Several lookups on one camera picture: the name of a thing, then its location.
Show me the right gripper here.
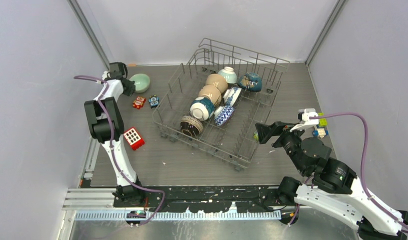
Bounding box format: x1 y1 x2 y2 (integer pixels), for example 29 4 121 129
254 119 307 174

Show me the pale green celadon bowl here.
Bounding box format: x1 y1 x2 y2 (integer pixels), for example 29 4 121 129
129 73 151 93

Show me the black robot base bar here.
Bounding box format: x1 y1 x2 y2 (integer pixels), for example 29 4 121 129
112 185 294 220

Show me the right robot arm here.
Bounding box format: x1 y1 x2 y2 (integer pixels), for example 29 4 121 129
255 121 408 240

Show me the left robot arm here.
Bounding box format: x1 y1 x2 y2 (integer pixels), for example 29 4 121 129
76 62 145 207

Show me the green owl toy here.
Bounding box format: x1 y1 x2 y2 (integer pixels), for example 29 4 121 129
253 131 259 141

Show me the red owl toy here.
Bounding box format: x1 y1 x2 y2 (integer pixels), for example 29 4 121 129
132 96 146 110

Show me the blue floral white bowl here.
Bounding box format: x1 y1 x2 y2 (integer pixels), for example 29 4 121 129
223 87 242 107

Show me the dark teal painted bowl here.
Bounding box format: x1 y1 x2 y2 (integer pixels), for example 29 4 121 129
237 72 262 92

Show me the green blue toy car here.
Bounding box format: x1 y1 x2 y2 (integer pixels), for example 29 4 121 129
312 118 328 139

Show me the teal and white bowl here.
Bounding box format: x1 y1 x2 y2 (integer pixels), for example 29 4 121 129
190 96 215 121

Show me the beige bowl lower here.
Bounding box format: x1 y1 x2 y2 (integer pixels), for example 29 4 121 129
198 85 222 107

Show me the beige bowl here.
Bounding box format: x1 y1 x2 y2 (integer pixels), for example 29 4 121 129
205 73 228 94
198 85 222 107

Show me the beige bowl upper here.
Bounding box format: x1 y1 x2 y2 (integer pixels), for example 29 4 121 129
205 73 228 94

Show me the light green striped bowl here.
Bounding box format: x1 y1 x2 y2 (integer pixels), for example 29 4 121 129
218 66 237 84

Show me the red toy block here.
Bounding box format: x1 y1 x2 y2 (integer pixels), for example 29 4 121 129
123 127 145 151

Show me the brown ribbed bowl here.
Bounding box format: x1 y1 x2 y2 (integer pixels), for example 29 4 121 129
180 115 204 137

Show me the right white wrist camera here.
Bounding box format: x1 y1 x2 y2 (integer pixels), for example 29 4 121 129
289 108 319 132

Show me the grey wire dish rack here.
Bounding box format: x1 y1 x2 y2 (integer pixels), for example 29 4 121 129
152 38 290 171

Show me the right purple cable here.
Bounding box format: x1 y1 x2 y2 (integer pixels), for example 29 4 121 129
309 111 408 236

